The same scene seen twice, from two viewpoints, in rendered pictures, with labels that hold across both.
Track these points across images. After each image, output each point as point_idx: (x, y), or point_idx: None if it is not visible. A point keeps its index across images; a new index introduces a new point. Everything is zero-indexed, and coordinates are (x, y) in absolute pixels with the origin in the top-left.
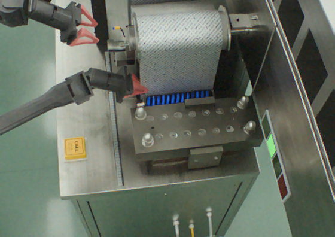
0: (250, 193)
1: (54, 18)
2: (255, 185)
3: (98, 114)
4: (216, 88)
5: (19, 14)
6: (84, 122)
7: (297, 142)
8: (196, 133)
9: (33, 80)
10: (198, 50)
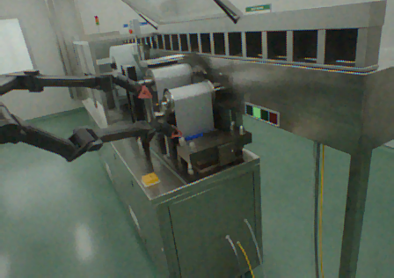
0: (264, 240)
1: (128, 81)
2: (264, 235)
3: (157, 166)
4: None
5: (110, 81)
6: (150, 171)
7: (266, 83)
8: (216, 141)
9: (95, 235)
10: (200, 98)
